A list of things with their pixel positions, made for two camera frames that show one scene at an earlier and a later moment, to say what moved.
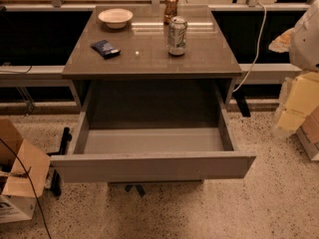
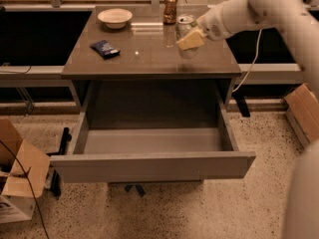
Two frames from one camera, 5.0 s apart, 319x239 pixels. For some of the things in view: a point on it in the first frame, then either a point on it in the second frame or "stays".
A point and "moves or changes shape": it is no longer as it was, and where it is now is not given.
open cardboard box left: [17, 196] stays
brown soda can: [170, 7] stays
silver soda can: [177, 35] moves or changes shape
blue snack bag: [104, 48] stays
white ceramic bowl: [116, 18] stays
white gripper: [305, 45] → [211, 24]
